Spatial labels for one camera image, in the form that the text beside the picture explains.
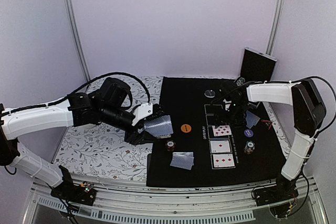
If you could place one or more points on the blue white chip stack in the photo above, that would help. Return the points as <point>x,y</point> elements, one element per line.
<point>249,147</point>

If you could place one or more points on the aluminium poker chip case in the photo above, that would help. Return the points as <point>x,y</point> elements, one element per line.
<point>256,66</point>

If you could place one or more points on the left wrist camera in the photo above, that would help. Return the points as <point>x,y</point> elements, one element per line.
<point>141,112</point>

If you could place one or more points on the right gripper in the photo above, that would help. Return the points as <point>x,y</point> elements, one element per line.
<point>224,119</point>

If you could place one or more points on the aluminium front rail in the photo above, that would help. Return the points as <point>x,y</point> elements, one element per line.
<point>126,201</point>

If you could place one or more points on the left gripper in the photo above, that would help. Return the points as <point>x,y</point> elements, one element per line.
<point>137,138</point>

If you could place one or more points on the floral tablecloth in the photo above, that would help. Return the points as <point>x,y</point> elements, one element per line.
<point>100,151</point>

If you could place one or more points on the red black chip stack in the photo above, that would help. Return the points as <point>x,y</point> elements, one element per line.
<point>170,146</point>

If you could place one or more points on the orange big blind button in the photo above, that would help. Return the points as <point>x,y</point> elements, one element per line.
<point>186,128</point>

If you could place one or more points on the blue card deck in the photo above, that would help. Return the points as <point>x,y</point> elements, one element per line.
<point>160,127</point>

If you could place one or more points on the purple small blind button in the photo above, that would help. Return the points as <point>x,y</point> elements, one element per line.
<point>248,133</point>

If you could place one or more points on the black dealer button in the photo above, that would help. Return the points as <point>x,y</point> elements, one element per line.
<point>210,93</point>

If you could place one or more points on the triangular all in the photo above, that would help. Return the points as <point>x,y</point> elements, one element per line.
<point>267,123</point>

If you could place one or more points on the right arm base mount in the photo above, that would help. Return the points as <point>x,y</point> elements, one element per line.
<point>281,191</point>

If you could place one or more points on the nine of diamonds card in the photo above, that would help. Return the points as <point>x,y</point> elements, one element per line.
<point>221,130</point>

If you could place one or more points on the black poker mat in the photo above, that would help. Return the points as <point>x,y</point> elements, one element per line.
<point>184,101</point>

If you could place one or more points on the right aluminium post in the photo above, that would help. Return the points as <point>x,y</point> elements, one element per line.
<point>275,26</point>

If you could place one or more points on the three of diamonds card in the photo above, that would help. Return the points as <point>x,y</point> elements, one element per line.
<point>223,160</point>

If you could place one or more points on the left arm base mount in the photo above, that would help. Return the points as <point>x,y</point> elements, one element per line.
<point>83,194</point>

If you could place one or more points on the aluminium post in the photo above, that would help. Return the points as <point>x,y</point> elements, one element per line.
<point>275,26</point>
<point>76,38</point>

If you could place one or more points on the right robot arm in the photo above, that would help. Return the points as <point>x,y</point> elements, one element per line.
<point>304,102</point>

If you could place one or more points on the left aluminium post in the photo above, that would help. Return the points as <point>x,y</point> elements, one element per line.
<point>76,38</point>

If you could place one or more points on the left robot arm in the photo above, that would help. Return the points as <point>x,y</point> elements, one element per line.
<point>75,109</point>

